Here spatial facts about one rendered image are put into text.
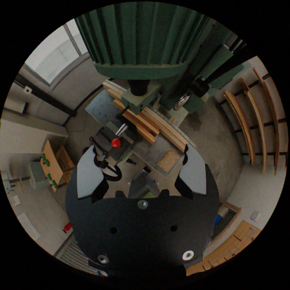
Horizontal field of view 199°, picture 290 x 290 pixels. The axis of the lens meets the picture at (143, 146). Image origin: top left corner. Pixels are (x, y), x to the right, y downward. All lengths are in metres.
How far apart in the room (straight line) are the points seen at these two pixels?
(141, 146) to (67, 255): 2.87
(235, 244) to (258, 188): 1.65
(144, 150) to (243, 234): 3.14
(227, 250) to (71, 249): 3.61
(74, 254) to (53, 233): 0.66
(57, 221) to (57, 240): 0.57
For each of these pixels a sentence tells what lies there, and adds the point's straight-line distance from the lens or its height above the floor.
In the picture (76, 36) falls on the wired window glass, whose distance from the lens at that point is 1.58.
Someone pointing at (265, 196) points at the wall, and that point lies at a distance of 3.43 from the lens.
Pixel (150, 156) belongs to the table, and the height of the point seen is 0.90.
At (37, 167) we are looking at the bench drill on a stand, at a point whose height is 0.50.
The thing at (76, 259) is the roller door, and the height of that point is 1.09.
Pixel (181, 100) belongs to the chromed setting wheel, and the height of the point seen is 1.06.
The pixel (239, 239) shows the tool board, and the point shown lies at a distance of 3.09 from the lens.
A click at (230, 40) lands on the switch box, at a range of 0.41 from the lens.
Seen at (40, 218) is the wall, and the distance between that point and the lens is 2.87.
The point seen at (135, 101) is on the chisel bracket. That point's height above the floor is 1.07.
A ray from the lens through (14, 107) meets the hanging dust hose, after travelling 1.48.
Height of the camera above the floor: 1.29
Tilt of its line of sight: 86 degrees down
